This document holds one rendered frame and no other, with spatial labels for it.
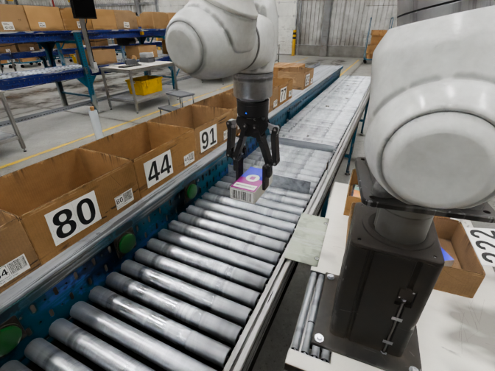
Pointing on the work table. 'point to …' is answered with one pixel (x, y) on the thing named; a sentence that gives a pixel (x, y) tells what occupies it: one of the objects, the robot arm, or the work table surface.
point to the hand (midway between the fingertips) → (252, 175)
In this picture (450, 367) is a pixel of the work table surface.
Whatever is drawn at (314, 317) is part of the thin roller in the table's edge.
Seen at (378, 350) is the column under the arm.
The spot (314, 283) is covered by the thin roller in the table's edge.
